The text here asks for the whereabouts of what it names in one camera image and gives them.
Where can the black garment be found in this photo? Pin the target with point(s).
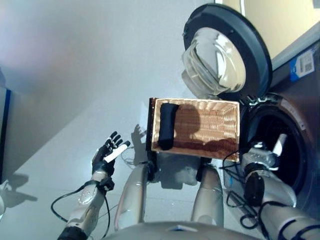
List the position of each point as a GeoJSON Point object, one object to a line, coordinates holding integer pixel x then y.
{"type": "Point", "coordinates": [167, 127]}

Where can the woven wicker basket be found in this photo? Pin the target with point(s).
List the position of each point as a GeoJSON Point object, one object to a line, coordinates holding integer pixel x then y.
{"type": "Point", "coordinates": [212, 125]}

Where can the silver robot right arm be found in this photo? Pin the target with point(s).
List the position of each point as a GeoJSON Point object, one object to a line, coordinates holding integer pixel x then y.
{"type": "Point", "coordinates": [280, 192]}

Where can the blue white machine label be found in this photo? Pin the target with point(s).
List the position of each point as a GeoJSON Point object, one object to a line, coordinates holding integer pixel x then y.
{"type": "Point", "coordinates": [301, 66]}

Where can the silver robot leg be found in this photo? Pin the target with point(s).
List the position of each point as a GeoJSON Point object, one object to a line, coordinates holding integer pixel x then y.
{"type": "Point", "coordinates": [207, 195]}
{"type": "Point", "coordinates": [132, 195]}

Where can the metal door hinge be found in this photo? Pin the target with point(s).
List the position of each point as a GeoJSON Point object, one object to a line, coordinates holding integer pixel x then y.
{"type": "Point", "coordinates": [260, 100]}

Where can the silver robot right leg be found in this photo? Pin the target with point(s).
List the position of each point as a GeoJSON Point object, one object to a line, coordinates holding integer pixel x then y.
{"type": "Point", "coordinates": [207, 195]}

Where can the cream cabinet panel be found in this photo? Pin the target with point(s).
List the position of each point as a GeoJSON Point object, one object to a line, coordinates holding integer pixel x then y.
{"type": "Point", "coordinates": [282, 25]}

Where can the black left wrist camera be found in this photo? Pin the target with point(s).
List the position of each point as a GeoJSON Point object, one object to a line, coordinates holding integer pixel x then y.
{"type": "Point", "coordinates": [107, 183]}

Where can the silver robot left leg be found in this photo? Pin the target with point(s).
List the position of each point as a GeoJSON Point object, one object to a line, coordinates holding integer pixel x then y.
{"type": "Point", "coordinates": [132, 195]}

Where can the grey cabinet with dark edge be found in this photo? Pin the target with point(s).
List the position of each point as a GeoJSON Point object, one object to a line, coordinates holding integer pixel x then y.
{"type": "Point", "coordinates": [3, 137]}

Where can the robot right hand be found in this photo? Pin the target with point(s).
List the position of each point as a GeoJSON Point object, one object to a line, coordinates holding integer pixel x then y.
{"type": "Point", "coordinates": [279, 146]}

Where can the round washing machine door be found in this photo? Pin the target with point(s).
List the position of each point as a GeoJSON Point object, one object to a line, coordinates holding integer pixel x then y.
{"type": "Point", "coordinates": [257, 50]}

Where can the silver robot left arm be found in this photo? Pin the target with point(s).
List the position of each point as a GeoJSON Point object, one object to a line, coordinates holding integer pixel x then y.
{"type": "Point", "coordinates": [85, 202]}

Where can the silver robot torso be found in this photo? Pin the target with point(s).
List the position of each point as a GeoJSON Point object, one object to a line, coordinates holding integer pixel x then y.
{"type": "Point", "coordinates": [175, 231]}

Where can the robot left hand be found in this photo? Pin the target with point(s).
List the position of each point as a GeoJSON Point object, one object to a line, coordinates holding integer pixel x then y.
{"type": "Point", "coordinates": [102, 160]}

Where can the grey front-load washing machine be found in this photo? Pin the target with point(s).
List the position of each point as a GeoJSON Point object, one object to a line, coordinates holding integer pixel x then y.
{"type": "Point", "coordinates": [295, 105]}

